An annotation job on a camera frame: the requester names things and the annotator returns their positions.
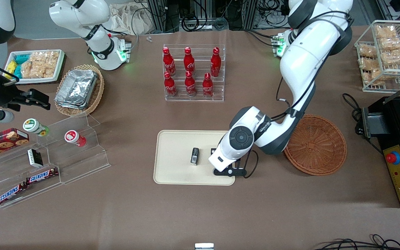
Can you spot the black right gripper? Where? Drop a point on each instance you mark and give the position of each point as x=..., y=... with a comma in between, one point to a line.
x=6, y=96

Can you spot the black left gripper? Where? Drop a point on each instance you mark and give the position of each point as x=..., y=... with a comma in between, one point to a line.
x=213, y=151

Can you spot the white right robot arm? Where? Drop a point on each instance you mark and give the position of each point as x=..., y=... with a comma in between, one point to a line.
x=82, y=17

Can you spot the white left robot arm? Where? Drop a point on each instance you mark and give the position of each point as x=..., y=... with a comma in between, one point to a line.
x=304, y=62

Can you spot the white rectangular snack tray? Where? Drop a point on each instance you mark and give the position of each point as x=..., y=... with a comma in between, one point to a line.
x=59, y=66

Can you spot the cream plastic serving tray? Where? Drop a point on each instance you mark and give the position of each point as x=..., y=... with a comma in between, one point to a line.
x=175, y=163

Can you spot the oval light wicker basket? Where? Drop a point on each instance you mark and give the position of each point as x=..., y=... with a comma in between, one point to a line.
x=97, y=93

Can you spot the round brown wicker basket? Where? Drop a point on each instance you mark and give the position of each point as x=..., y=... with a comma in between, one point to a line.
x=316, y=146

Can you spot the green lid yogurt cup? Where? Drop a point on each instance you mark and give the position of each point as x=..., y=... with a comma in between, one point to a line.
x=35, y=126

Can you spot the teal snack packet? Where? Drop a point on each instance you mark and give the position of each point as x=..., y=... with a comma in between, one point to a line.
x=17, y=72
x=22, y=58

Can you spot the rice cracker snack pack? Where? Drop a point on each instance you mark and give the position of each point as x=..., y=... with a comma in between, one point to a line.
x=50, y=62
x=33, y=67

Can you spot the yellow snack packet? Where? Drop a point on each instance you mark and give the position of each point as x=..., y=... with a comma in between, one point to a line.
x=10, y=67

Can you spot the small black box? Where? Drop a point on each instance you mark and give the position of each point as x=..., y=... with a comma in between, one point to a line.
x=194, y=156

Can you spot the stacked aluminium foil containers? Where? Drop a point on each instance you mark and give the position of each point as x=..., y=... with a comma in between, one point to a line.
x=76, y=88

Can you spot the red cookie box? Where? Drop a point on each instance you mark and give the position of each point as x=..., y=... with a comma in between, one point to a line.
x=2, y=142

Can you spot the red lid yogurt cup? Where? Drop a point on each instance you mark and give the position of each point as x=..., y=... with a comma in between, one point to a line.
x=74, y=137

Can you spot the black and white small carton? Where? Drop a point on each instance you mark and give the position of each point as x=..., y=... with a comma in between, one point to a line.
x=35, y=158

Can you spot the Snickers chocolate bar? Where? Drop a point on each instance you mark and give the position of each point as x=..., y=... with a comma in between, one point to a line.
x=42, y=176
x=11, y=193

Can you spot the small silver device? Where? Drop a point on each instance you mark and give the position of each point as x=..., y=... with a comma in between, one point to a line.
x=204, y=246

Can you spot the clear acrylic stepped shelf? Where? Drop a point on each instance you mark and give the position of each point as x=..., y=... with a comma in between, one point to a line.
x=82, y=163

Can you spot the clear acrylic bottle rack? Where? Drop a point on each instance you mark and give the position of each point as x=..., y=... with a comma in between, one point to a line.
x=194, y=99

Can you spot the red cola bottle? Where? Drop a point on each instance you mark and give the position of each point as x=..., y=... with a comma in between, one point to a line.
x=207, y=87
x=190, y=86
x=170, y=86
x=215, y=64
x=168, y=64
x=189, y=62

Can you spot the beige cloth bag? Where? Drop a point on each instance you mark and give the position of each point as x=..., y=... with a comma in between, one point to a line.
x=130, y=19

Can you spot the rice cracker bag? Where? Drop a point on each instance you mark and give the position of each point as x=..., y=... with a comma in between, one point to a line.
x=385, y=32
x=368, y=51
x=370, y=64
x=392, y=43
x=375, y=77
x=396, y=56

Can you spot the black appliance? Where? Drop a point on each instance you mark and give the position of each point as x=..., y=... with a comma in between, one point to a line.
x=394, y=114

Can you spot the aluminium frame post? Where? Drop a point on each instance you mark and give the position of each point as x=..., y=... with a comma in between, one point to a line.
x=158, y=17

